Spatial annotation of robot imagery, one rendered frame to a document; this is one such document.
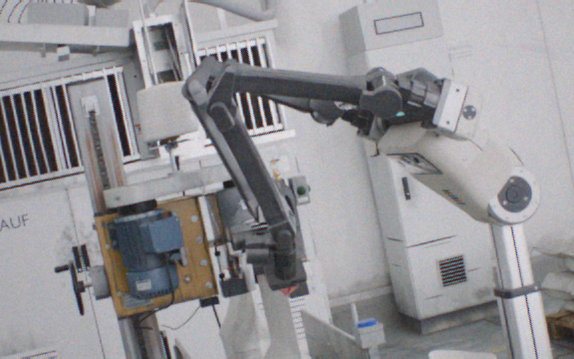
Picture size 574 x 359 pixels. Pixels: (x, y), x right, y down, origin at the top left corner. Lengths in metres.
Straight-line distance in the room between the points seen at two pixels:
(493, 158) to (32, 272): 3.77
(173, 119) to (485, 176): 0.94
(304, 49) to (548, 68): 2.26
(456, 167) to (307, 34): 3.95
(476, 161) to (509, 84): 5.30
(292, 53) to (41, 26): 1.59
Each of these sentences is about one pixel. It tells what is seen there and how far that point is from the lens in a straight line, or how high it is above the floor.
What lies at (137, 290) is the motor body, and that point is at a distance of 3.28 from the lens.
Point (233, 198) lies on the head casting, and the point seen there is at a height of 1.31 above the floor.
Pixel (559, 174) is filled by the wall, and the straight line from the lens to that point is 8.23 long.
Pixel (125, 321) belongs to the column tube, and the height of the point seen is 1.00.
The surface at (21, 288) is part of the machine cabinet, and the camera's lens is 6.19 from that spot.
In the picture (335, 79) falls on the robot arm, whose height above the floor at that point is 1.57.
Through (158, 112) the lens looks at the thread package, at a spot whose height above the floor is 1.61.
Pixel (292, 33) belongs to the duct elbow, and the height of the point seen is 2.02.
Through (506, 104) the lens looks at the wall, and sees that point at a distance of 8.07.
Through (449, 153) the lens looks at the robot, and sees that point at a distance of 2.77.
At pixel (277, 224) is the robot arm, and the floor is 1.26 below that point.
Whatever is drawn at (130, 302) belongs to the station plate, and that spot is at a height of 1.06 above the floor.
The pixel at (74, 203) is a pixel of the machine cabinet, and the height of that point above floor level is 1.32.
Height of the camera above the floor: 1.49
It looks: 3 degrees down
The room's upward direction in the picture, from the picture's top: 12 degrees counter-clockwise
